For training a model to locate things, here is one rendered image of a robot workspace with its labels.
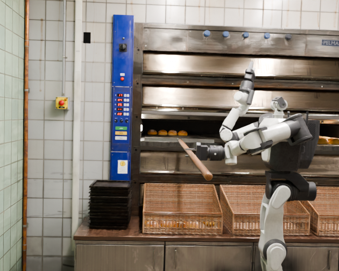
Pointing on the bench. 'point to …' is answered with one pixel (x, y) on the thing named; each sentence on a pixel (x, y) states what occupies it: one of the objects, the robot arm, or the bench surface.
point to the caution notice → (122, 166)
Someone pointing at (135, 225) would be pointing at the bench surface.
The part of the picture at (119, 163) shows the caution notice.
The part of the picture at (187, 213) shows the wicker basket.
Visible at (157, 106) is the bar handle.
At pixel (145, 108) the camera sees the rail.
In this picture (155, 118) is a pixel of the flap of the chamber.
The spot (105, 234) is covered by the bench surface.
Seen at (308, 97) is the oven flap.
